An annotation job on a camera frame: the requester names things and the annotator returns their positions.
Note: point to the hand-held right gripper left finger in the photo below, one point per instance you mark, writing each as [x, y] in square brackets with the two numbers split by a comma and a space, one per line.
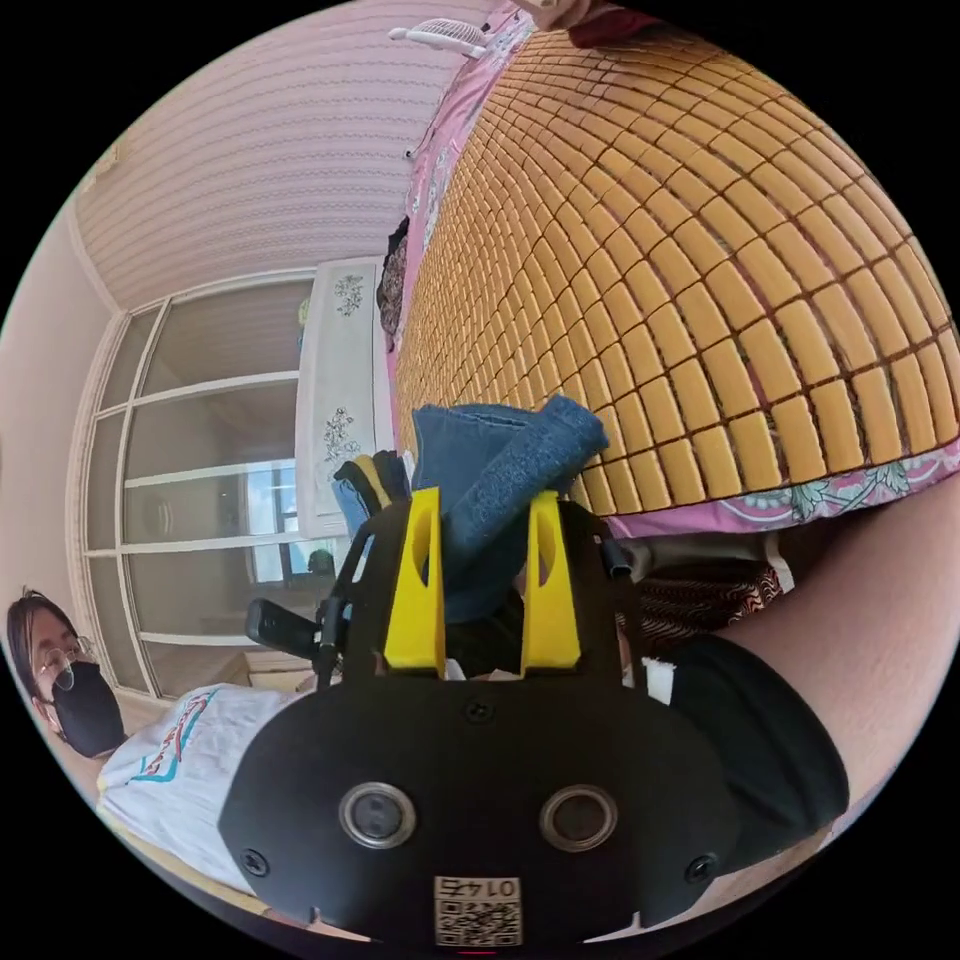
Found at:
[414, 600]

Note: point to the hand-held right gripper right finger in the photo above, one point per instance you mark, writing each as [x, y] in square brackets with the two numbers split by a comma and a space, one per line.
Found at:
[551, 607]

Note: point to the blue jeans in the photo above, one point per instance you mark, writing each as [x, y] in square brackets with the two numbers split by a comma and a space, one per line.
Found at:
[495, 480]

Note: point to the pile of clothes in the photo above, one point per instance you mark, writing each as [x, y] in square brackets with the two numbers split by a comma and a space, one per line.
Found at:
[367, 484]

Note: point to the white cupboard with flower print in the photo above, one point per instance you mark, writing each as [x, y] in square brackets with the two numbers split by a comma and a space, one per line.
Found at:
[337, 390]

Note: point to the person's body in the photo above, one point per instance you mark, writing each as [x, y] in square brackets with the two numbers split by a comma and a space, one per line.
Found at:
[187, 757]

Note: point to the dark patterned cloth bundle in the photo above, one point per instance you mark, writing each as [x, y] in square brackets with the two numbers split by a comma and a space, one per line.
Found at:
[394, 285]

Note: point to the white fan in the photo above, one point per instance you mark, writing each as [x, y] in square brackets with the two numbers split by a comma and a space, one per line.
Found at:
[442, 34]

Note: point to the dark red garment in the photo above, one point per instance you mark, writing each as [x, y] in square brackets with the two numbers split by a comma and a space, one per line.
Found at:
[611, 26]

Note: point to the large window with white frame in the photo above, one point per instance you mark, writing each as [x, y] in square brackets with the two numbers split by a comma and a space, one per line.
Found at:
[195, 435]

